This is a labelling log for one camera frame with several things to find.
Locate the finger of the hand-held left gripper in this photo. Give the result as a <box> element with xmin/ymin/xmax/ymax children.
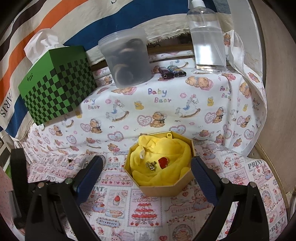
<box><xmin>10</xmin><ymin>148</ymin><xmax>30</xmax><ymax>229</ymax></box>

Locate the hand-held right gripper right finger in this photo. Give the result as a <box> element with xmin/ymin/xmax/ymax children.
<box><xmin>190</xmin><ymin>156</ymin><xmax>270</xmax><ymax>241</ymax></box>

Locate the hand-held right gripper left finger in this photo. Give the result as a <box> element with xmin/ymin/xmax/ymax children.
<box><xmin>25</xmin><ymin>155</ymin><xmax>107</xmax><ymax>241</ymax></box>

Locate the gold octagonal box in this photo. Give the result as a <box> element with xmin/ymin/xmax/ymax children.
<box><xmin>124</xmin><ymin>132</ymin><xmax>195</xmax><ymax>197</ymax></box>

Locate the small metal jewelry cluster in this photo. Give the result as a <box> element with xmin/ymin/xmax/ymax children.
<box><xmin>145</xmin><ymin>161</ymin><xmax>158</xmax><ymax>172</ymax></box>

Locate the yellow cloth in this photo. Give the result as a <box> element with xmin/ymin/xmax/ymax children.
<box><xmin>129</xmin><ymin>136</ymin><xmax>191</xmax><ymax>186</ymax></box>

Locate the strawberry printed pink cloth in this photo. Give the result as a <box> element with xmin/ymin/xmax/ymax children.
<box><xmin>14</xmin><ymin>141</ymin><xmax>289</xmax><ymax>241</ymax></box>

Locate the bear printed white cloth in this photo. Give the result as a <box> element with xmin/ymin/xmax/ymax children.
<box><xmin>14</xmin><ymin>30</ymin><xmax>267</xmax><ymax>160</ymax></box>

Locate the green checkered tissue box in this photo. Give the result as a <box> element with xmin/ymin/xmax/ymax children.
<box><xmin>18</xmin><ymin>46</ymin><xmax>97</xmax><ymax>126</ymax></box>

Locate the black and blue lighter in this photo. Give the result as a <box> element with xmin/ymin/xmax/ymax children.
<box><xmin>168</xmin><ymin>65</ymin><xmax>186</xmax><ymax>77</ymax></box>

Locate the purple lighter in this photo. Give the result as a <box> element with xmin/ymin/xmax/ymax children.
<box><xmin>158</xmin><ymin>67</ymin><xmax>174</xmax><ymax>79</ymax></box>

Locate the translucent plastic lidded container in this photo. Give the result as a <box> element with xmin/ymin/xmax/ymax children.
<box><xmin>98</xmin><ymin>29</ymin><xmax>152</xmax><ymax>88</ymax></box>

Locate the clear spray bottle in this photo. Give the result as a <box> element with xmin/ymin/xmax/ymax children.
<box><xmin>187</xmin><ymin>0</ymin><xmax>228</xmax><ymax>71</ymax></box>

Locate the white tissue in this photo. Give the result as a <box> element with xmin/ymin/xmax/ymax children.
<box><xmin>24</xmin><ymin>29</ymin><xmax>66</xmax><ymax>64</ymax></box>

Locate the striped blanket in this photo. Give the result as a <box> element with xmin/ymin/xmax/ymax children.
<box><xmin>0</xmin><ymin>0</ymin><xmax>232</xmax><ymax>139</ymax></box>

